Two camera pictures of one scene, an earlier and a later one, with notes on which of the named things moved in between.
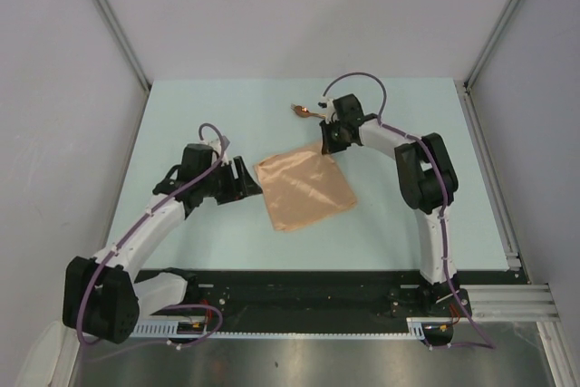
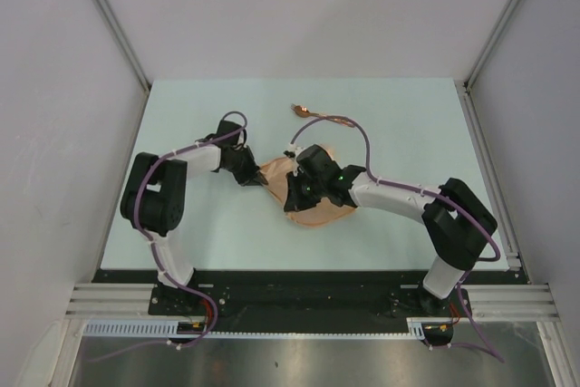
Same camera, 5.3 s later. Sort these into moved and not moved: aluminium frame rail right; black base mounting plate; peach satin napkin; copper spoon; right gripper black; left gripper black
Moved: left gripper black; peach satin napkin; right gripper black
Not moved: black base mounting plate; aluminium frame rail right; copper spoon
